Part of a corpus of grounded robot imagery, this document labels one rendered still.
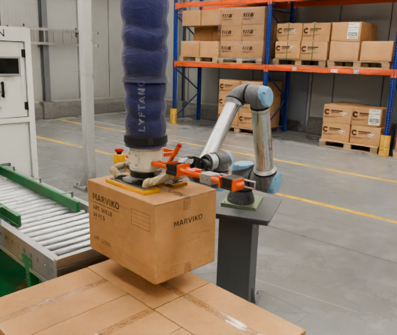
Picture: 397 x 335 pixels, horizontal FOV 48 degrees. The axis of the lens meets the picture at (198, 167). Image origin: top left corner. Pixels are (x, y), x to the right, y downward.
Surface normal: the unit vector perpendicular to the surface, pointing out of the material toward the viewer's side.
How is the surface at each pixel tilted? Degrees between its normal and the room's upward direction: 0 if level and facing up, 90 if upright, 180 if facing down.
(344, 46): 87
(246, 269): 90
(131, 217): 90
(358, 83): 90
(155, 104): 68
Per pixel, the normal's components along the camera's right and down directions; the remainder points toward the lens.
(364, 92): -0.64, 0.17
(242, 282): -0.33, 0.21
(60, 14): 0.77, 0.18
